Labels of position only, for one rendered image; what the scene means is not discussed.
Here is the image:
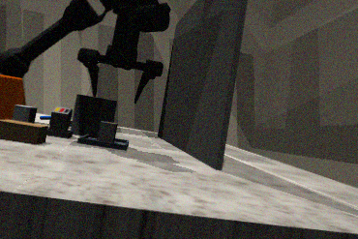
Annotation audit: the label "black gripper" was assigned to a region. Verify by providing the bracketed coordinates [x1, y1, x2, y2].
[76, 29, 164, 104]

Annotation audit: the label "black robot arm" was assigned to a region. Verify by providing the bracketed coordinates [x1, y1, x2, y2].
[0, 0, 171, 78]

